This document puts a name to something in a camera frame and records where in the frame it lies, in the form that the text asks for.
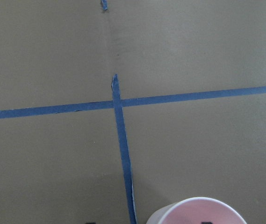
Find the pink paper cup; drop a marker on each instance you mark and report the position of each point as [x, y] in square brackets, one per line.
[196, 210]

